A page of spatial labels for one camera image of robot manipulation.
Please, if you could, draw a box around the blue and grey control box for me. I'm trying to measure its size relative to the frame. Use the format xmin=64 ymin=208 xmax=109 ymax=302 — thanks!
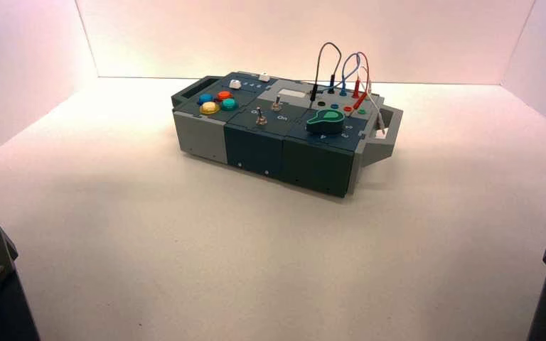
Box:
xmin=171 ymin=71 xmax=404 ymax=199

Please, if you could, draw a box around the green rotary knob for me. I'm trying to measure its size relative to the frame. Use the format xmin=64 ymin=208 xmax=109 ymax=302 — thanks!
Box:
xmin=306 ymin=109 xmax=346 ymax=136

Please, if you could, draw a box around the red jumper cable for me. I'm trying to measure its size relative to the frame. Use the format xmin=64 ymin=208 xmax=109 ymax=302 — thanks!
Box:
xmin=350 ymin=50 xmax=372 ymax=112

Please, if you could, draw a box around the white jumper cable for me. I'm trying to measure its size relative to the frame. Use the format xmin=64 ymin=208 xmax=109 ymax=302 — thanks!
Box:
xmin=358 ymin=65 xmax=388 ymax=137

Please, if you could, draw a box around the blue jumper cable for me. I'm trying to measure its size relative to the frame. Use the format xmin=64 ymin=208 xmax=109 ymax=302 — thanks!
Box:
xmin=318 ymin=51 xmax=364 ymax=97

